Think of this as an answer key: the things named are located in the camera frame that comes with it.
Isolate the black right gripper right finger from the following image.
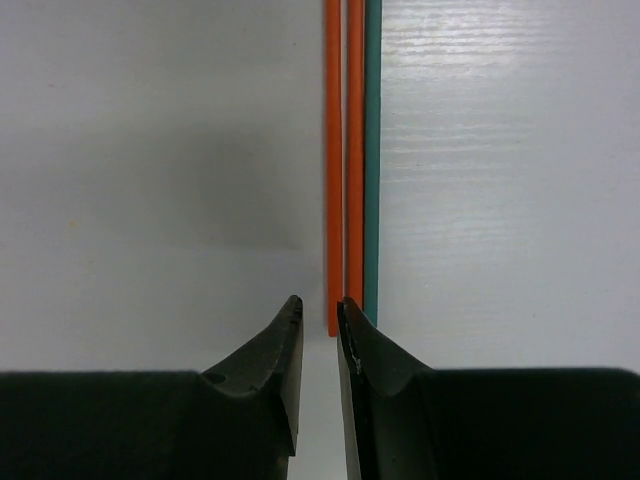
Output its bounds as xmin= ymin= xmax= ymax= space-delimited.
xmin=337 ymin=298 xmax=639 ymax=479

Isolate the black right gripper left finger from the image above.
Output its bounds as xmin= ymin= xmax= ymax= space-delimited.
xmin=1 ymin=296 xmax=303 ymax=479

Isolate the orange chopstick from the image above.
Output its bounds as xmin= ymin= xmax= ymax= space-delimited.
xmin=345 ymin=0 xmax=364 ymax=307
xmin=324 ymin=0 xmax=343 ymax=337

